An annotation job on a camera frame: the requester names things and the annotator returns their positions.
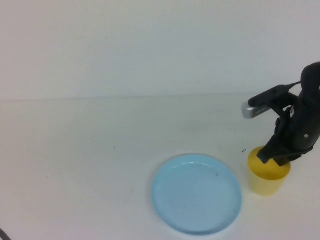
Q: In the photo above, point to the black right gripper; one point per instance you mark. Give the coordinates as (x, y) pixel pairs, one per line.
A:
(302, 130)

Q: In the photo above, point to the yellow plastic cup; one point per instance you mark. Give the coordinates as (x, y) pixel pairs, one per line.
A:
(265, 185)

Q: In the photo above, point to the light blue plastic plate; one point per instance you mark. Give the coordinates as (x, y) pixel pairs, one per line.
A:
(197, 200)

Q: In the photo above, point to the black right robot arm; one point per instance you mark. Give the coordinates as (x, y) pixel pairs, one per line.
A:
(312, 80)

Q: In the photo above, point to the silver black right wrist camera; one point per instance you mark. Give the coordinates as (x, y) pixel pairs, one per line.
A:
(257, 110)

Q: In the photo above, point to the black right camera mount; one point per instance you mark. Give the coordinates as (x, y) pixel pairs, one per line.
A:
(282, 102)

